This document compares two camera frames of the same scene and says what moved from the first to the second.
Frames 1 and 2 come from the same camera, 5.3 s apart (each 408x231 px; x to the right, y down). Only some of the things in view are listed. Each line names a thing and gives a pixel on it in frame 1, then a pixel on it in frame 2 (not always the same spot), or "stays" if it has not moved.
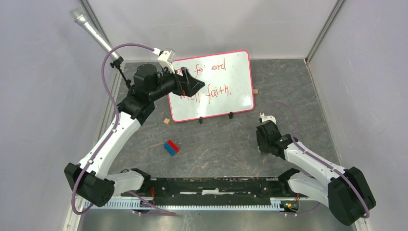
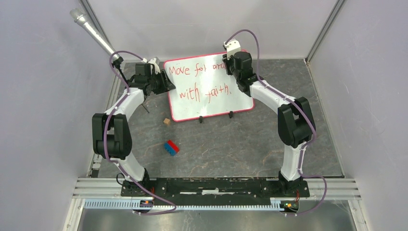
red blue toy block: [171, 147] stays
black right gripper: [261, 147] -> [226, 62]
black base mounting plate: [213, 191] stays
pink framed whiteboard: [228, 88] stays
